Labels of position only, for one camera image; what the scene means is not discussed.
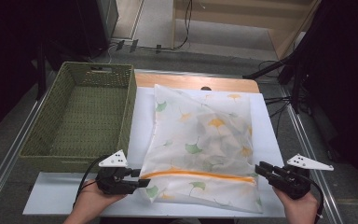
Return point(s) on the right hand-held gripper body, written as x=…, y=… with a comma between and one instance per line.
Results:
x=295, y=185

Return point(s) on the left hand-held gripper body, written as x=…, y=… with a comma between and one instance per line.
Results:
x=113, y=182

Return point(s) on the green woven basket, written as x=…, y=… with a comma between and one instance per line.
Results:
x=87, y=121

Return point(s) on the white leaf-print zipper bag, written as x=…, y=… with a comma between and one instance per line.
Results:
x=199, y=140

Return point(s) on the person's right hand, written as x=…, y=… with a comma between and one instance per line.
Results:
x=303, y=210

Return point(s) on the person's left hand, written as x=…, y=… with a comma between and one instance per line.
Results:
x=93, y=202

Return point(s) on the white table mat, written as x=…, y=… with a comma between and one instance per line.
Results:
x=59, y=196

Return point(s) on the black table grommet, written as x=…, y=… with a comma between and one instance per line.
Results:
x=205, y=88

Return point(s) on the black metal stand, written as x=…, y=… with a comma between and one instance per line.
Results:
x=286, y=63

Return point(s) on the black plugs on floor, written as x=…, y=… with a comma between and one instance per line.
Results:
x=133, y=45

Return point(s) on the dark cabinet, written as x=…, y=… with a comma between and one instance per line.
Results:
x=96, y=25

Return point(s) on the wooden platform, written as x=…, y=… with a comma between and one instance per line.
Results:
x=236, y=18

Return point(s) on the metal floor rail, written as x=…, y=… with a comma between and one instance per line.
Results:
x=310, y=140
x=12, y=149

